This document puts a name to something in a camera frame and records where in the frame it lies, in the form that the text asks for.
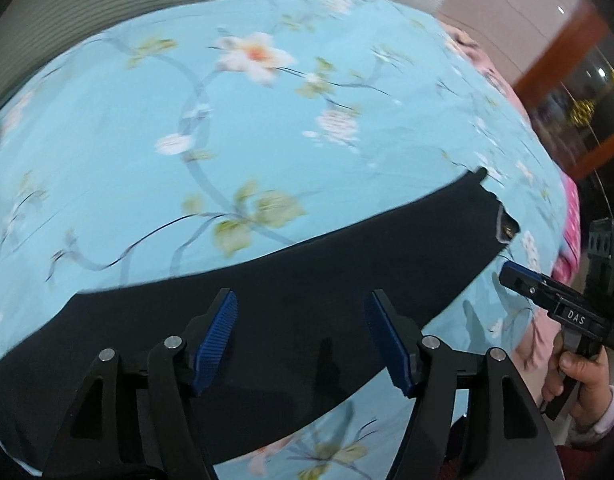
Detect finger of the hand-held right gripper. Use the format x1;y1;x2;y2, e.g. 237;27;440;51
499;261;558;311

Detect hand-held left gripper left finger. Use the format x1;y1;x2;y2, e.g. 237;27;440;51
40;289;238;480

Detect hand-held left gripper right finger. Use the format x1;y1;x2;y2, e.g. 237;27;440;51
366;290;562;480

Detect black pants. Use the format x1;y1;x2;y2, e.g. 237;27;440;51
0;167;522;471

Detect person's right hand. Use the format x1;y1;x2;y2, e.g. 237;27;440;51
558;346;612;432

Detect pink floral bed cover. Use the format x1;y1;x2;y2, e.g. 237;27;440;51
444;25;585;376

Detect blue floral bed sheet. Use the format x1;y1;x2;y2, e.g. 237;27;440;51
0;0;570;480

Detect grey striped headboard cushion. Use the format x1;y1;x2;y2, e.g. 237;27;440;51
0;0;458;121

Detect brown wooden cabinet frame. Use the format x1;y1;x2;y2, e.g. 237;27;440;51
514;0;614;183

